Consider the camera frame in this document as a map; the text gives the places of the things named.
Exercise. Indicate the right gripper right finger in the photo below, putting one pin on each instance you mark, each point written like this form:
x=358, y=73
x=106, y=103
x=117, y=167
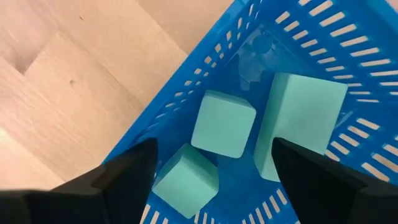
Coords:
x=335, y=199

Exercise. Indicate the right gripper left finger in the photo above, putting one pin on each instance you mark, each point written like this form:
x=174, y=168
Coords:
x=77, y=199

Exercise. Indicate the large teal foam block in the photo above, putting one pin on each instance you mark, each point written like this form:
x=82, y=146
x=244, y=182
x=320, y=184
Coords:
x=298, y=109

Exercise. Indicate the small teal foam cube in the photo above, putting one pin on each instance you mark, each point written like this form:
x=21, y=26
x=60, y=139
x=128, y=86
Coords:
x=186, y=183
x=222, y=124

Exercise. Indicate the blue plastic basket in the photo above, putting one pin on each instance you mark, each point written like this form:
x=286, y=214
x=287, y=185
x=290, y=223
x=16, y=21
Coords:
x=242, y=186

